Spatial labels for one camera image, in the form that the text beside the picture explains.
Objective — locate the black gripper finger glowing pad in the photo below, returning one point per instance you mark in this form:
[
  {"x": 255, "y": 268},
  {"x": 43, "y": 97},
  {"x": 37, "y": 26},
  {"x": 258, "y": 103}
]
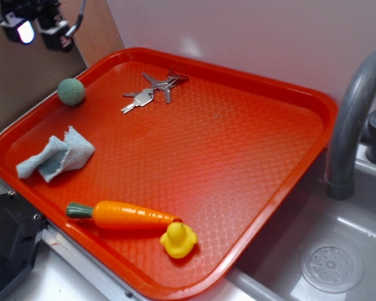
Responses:
[
  {"x": 53, "y": 29},
  {"x": 16, "y": 28}
]

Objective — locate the green foam ball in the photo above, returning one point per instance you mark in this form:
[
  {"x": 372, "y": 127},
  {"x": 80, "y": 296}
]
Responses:
[{"x": 71, "y": 91}]

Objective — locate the brown cardboard panel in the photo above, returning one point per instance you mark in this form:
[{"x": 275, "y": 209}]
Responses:
[{"x": 29, "y": 73}]

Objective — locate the silver key bunch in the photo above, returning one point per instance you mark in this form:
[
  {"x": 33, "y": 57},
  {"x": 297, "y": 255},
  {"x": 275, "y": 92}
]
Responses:
[{"x": 147, "y": 95}]

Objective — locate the teal knitted cloth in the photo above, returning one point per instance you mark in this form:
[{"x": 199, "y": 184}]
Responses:
[{"x": 58, "y": 156}]

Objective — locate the orange toy carrot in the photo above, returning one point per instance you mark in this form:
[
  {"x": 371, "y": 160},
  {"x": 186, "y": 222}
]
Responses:
[{"x": 114, "y": 215}]

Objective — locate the red plastic tray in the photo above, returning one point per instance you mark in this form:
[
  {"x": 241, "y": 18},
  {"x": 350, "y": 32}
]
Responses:
[{"x": 222, "y": 156}]

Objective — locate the yellow rubber duck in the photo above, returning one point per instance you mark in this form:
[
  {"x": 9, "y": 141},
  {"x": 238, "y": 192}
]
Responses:
[{"x": 179, "y": 240}]

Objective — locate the grey sink faucet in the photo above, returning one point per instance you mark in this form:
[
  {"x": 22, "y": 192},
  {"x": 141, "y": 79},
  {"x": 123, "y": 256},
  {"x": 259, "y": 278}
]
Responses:
[{"x": 357, "y": 111}]

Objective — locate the grey sink basin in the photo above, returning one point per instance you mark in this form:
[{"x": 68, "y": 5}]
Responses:
[{"x": 270, "y": 267}]

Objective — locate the sink drain strainer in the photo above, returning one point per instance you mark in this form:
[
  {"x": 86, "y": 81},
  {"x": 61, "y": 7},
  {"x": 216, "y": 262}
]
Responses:
[{"x": 331, "y": 266}]

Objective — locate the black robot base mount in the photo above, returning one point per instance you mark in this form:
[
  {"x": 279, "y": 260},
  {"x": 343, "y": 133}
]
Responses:
[{"x": 21, "y": 225}]

